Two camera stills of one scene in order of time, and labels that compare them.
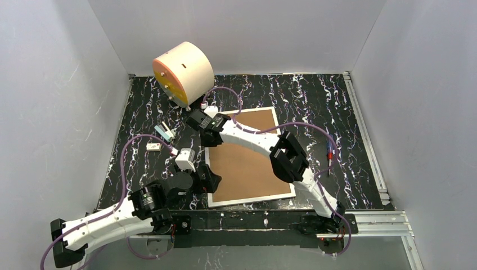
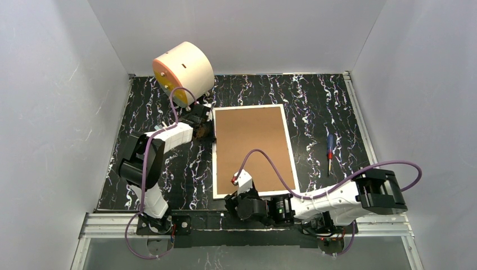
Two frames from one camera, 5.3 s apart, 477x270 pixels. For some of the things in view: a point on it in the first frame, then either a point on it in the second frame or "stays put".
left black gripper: [205, 178] → [203, 131]
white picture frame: [247, 175] stays put
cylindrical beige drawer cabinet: [184, 75] stays put
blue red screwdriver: [330, 153] stays put
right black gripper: [196, 120] → [234, 201]
